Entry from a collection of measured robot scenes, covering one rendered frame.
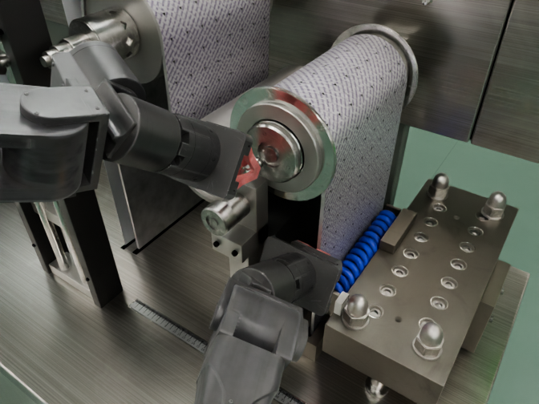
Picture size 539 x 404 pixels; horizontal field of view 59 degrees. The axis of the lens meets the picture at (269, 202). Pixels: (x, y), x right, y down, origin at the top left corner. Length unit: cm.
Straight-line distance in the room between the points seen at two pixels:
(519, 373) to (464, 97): 138
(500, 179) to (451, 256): 217
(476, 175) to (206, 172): 253
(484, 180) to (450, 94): 208
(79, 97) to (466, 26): 57
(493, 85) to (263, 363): 55
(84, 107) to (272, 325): 23
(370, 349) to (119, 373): 38
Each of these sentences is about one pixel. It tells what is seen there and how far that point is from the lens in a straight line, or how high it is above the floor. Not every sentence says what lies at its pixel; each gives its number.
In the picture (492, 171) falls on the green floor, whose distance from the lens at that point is 299.
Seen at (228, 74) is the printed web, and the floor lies 125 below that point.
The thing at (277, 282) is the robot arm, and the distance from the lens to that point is 50.
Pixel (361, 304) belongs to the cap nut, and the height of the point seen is 107.
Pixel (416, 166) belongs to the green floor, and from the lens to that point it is 287.
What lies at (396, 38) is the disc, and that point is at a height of 131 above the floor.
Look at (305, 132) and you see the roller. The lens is 52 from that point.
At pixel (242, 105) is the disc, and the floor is 129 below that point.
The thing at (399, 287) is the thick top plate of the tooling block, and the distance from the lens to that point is 72.
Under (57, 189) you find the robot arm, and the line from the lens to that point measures 40.
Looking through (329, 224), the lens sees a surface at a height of 114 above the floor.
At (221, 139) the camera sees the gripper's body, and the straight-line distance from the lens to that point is 47.
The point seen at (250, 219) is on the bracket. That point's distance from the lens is 61.
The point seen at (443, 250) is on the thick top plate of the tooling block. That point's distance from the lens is 79.
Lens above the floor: 155
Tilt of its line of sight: 39 degrees down
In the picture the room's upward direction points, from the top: straight up
